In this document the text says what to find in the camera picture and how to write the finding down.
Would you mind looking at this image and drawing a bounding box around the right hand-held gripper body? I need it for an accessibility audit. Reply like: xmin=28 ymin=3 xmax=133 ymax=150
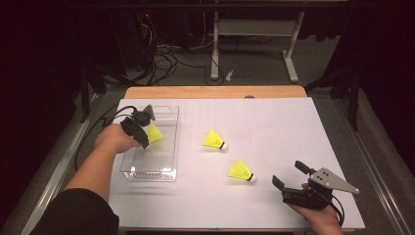
xmin=282 ymin=166 xmax=360 ymax=211

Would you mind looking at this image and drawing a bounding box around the bundle of floor cables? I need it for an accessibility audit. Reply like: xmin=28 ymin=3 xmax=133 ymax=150
xmin=140 ymin=14 xmax=226 ymax=86

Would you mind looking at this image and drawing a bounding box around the right hand-held gripper cable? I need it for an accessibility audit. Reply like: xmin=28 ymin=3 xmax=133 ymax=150
xmin=327 ymin=193 xmax=346 ymax=227

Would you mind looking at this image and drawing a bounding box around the aluminium rail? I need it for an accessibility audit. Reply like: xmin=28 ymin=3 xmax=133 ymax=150
xmin=333 ymin=97 xmax=415 ymax=235
xmin=20 ymin=92 xmax=103 ymax=235

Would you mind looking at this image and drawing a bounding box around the black floor cable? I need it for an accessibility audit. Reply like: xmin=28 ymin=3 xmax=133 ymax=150
xmin=73 ymin=117 xmax=114 ymax=172

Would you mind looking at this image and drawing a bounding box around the black sleeve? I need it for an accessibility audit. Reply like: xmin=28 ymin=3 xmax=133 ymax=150
xmin=30 ymin=188 xmax=120 ymax=235

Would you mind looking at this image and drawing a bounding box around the black metal stand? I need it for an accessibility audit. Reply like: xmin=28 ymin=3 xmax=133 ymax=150
xmin=304 ymin=63 xmax=364 ymax=132
xmin=78 ymin=63 xmax=131 ymax=124

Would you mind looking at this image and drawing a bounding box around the pale metal desk frame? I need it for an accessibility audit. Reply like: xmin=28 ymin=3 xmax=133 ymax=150
xmin=209 ymin=11 xmax=306 ymax=83

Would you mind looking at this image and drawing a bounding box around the hand-held gripper cable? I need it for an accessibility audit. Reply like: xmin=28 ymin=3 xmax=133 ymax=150
xmin=106 ymin=105 xmax=140 ymax=128
xmin=327 ymin=193 xmax=346 ymax=227

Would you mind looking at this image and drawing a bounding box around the left hand-held gripper cable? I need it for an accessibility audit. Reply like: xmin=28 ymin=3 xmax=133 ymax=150
xmin=106 ymin=105 xmax=140 ymax=128

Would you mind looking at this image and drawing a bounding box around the yellow shuttlecock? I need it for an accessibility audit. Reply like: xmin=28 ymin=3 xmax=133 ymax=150
xmin=203 ymin=128 xmax=229 ymax=152
xmin=228 ymin=159 xmax=257 ymax=184
xmin=145 ymin=122 xmax=165 ymax=144

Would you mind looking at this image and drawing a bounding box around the clear plastic bin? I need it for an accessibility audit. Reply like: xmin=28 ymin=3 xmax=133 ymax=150
xmin=119 ymin=105 xmax=180 ymax=182

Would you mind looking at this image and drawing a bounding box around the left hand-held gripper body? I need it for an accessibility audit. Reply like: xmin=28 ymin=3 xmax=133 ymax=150
xmin=118 ymin=104 xmax=157 ymax=142

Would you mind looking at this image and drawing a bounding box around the person's left hand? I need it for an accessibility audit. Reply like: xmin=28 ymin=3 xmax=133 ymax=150
xmin=94 ymin=123 xmax=142 ymax=155

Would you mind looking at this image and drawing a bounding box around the dark equipment box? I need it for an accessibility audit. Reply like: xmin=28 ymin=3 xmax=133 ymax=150
xmin=109 ymin=11 xmax=158 ymax=71

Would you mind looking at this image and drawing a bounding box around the person's right hand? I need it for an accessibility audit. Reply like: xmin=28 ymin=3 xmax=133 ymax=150
xmin=289 ymin=202 xmax=345 ymax=235

